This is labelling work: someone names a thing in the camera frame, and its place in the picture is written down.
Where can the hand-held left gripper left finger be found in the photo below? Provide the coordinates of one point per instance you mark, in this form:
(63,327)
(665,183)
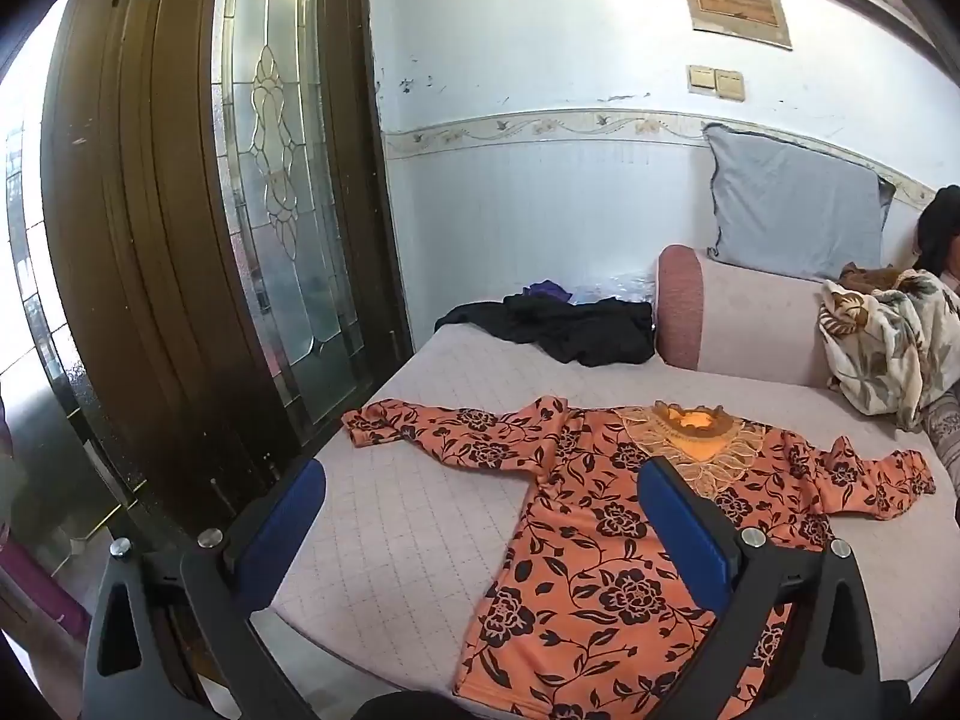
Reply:
(281,525)

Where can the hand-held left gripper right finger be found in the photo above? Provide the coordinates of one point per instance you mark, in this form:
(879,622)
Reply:
(679,532)

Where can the grey pillow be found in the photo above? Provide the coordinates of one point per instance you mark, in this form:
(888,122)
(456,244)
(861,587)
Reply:
(795,202)

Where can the dark wooden door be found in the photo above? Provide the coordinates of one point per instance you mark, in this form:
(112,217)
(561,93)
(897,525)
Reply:
(150,240)

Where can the clear plastic bag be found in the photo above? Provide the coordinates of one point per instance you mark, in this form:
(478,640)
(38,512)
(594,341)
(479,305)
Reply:
(622,286)

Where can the leaded glass door panel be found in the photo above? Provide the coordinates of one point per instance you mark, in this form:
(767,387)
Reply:
(289,165)

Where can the cream leaf-print blanket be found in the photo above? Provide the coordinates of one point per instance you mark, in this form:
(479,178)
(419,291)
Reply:
(885,345)

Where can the framed wall plaque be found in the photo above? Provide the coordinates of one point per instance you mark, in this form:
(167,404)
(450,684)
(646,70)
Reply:
(735,4)

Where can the black cloth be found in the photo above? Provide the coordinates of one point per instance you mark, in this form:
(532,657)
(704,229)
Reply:
(585,330)

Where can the purple cloth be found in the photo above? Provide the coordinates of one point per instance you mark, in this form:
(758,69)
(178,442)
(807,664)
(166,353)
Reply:
(547,289)

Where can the frosted glass window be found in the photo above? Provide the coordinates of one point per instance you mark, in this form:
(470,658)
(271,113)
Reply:
(37,315)

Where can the beige light switch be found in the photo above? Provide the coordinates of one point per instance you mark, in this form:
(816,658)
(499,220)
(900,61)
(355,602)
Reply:
(702,79)
(730,84)

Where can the patterned cushion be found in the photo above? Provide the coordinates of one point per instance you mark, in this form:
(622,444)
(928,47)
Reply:
(946,435)

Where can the pink bolster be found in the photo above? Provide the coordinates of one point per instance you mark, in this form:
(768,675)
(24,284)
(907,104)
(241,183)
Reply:
(735,322)

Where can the orange floral blouse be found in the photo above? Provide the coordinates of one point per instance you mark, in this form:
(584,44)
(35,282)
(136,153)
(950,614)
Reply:
(585,540)

